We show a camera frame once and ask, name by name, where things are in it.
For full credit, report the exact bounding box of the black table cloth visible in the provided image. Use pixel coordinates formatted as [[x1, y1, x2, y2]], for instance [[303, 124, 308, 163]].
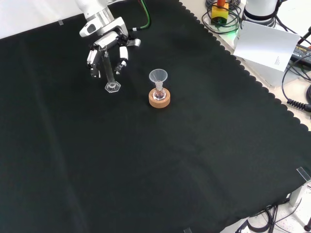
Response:
[[0, 0, 311, 233]]

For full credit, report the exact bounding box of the black cable bundle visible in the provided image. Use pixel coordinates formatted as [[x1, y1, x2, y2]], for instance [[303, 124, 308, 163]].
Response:
[[235, 203, 311, 233]]

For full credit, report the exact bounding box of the green cable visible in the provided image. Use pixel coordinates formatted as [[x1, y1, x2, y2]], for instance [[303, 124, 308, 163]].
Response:
[[128, 0, 152, 32]]

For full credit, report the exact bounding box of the clear plastic funnel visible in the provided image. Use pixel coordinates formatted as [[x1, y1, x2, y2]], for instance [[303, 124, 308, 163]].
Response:
[[149, 68, 170, 85]]

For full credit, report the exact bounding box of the white box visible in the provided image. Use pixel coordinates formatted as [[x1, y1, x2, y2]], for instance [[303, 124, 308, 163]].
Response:
[[233, 31, 294, 88]]

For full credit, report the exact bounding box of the clear graduated cylinder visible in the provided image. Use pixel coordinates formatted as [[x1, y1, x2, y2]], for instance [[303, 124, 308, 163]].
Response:
[[102, 46, 122, 94]]

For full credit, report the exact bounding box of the round-bottom glass flask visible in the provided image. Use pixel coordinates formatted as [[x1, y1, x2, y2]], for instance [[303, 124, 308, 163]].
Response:
[[152, 81, 167, 101]]

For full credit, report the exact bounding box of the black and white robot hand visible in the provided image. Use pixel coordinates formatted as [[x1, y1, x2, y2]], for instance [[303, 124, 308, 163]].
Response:
[[79, 17, 142, 79]]

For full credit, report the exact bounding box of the clear tape strip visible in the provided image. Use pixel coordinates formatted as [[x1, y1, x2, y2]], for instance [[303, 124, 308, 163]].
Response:
[[296, 166, 311, 183]]

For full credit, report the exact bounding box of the black coiled cable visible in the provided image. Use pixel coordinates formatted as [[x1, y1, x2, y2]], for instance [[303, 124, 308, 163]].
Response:
[[286, 98, 311, 113]]

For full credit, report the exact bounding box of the black looped cable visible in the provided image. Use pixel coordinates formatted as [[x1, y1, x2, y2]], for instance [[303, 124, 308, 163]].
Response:
[[201, 0, 243, 34]]

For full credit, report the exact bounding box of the yellow stop button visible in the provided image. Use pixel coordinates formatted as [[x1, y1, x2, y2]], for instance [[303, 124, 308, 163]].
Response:
[[210, 0, 230, 25]]

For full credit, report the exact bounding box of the black power adapter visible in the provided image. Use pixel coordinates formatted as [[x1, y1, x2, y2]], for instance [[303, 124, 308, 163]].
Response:
[[291, 44, 311, 62]]

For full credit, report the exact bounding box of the cork ring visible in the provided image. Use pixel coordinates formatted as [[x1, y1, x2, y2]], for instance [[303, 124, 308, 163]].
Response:
[[148, 87, 171, 109]]

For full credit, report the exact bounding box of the black tripod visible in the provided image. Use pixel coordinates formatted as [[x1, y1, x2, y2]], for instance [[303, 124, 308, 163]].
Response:
[[297, 25, 311, 46]]

